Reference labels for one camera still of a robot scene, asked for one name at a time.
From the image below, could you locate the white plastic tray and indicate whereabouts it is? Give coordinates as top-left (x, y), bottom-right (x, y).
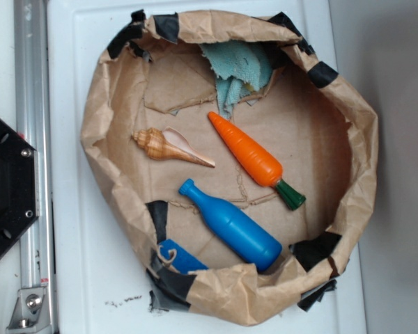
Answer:
top-left (47, 1), bottom-right (366, 333)

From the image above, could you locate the brown paper bag bin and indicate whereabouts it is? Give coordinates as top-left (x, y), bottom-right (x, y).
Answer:
top-left (81, 10), bottom-right (378, 326)

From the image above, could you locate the blue sponge block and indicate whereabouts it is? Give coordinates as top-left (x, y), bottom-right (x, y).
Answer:
top-left (159, 239), bottom-right (208, 274)

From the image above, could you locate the light blue cloth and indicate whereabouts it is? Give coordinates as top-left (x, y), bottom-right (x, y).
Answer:
top-left (199, 40), bottom-right (272, 120)

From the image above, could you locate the black octagonal mount plate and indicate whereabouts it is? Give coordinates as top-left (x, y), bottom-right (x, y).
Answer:
top-left (0, 119), bottom-right (38, 259)

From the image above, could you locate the blue toy bottle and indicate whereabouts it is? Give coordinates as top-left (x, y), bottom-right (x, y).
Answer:
top-left (178, 179), bottom-right (282, 271)

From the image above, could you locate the aluminium extrusion rail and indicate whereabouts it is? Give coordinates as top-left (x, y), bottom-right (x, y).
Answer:
top-left (13, 0), bottom-right (59, 334)

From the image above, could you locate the metal corner bracket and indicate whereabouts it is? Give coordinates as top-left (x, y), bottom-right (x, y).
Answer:
top-left (6, 287), bottom-right (51, 333)

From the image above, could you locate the tan conch seashell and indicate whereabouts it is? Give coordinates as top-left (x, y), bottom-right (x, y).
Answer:
top-left (132, 127), bottom-right (215, 168)

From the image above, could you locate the orange toy carrot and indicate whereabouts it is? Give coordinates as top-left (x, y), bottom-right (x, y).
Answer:
top-left (208, 111), bottom-right (306, 211)

